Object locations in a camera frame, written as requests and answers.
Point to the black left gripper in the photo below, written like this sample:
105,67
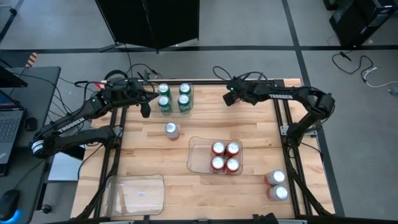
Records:
118,93

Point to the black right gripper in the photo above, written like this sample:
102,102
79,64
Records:
244,90

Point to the green Sprite soda can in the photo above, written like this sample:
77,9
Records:
164,102
183,101
185,89
163,89

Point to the clear plastic bin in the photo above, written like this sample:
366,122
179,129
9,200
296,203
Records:
174,99
133,199
199,155

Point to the white red Spindrift can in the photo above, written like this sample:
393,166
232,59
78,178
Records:
280,193
278,176
171,129

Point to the red Fanta soda can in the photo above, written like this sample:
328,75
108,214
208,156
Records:
218,147
232,165
233,148
217,162

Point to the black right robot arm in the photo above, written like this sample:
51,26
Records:
280,96

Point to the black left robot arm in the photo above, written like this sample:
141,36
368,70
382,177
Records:
71,121

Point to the black desk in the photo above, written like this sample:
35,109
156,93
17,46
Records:
40,93

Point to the white flat board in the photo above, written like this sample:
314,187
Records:
62,171

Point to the black computer mouse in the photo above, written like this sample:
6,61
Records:
31,124

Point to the orange black striped marker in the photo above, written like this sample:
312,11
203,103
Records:
31,59

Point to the black laptop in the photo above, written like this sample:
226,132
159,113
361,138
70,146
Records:
11,124

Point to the black monitor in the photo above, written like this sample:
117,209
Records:
9,79

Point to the small black round object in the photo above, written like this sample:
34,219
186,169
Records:
46,209

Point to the black computer tower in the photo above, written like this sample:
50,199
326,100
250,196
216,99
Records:
357,21

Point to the black mouse with blue light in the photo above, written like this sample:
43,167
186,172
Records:
9,202

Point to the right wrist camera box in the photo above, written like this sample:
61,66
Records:
235,85

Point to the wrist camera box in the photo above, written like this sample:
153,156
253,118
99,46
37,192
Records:
235,85
132,90

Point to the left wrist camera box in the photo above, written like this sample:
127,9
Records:
132,90

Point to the black aluminium table frame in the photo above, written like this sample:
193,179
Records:
192,82

